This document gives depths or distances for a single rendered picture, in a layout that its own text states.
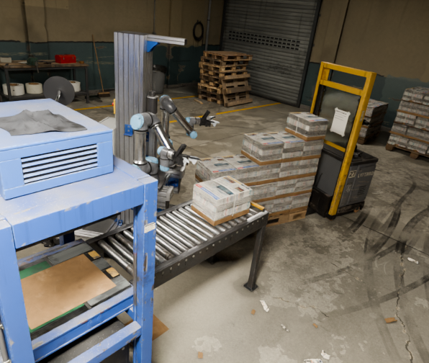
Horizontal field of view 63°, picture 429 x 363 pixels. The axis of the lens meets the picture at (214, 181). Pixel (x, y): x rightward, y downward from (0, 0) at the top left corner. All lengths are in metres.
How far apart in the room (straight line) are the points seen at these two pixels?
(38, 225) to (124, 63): 2.02
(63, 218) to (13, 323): 0.42
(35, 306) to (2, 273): 0.72
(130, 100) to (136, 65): 0.30
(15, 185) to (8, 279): 0.33
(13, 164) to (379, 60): 9.26
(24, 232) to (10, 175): 0.22
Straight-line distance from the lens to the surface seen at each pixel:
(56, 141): 1.46
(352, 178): 4.71
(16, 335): 1.60
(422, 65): 9.72
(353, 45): 10.25
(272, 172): 3.93
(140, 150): 2.95
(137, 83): 3.12
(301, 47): 10.85
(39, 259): 2.41
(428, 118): 8.06
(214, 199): 2.55
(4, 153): 1.41
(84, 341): 2.15
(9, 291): 1.46
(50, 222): 1.38
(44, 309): 2.08
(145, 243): 1.70
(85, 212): 1.42
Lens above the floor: 2.23
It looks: 25 degrees down
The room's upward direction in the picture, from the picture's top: 6 degrees clockwise
